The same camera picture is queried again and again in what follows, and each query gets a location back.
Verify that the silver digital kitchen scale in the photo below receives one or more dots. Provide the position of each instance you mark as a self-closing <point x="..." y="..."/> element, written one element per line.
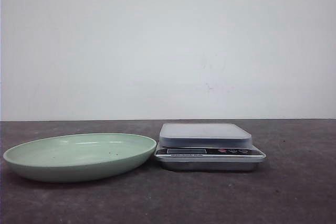
<point x="207" y="146"/>

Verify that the light green shallow plate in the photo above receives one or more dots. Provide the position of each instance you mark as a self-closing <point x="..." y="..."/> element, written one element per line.
<point x="79" y="157"/>

